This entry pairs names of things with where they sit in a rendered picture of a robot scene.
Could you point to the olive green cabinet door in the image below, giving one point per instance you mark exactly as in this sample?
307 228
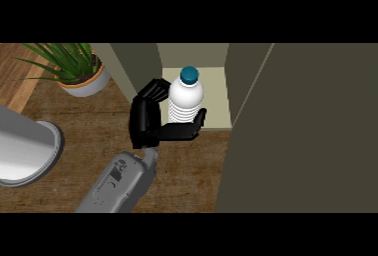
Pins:
304 133

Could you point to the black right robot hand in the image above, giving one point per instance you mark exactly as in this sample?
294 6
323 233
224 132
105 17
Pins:
144 116

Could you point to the green potted plant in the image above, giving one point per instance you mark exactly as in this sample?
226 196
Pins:
78 68

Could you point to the white water bottle blue cap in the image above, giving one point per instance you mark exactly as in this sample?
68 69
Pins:
186 95

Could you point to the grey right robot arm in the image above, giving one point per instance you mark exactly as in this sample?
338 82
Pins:
119 181

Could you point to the grey cylindrical appliance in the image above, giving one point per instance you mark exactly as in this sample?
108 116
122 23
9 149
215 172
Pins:
23 148

